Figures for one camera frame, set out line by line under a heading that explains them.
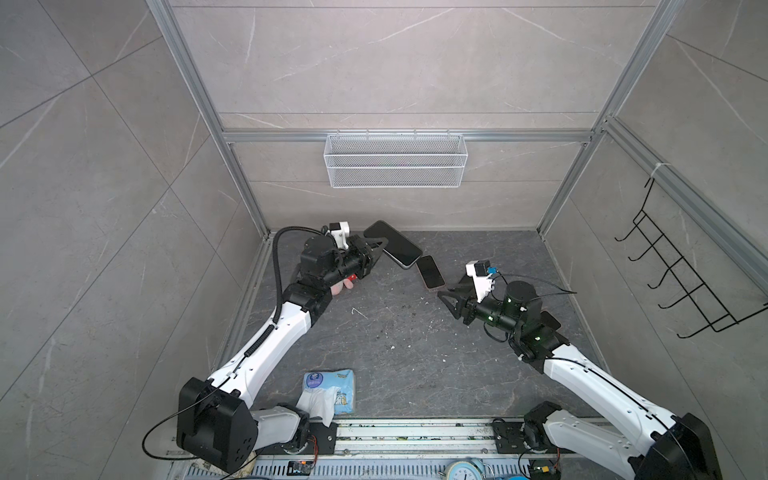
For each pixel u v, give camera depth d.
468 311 0.65
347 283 1.01
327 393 0.75
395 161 1.00
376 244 0.70
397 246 0.72
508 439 0.73
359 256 0.64
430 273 1.07
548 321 0.96
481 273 0.64
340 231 0.69
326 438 0.73
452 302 0.69
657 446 0.39
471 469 0.66
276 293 0.54
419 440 0.75
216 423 0.48
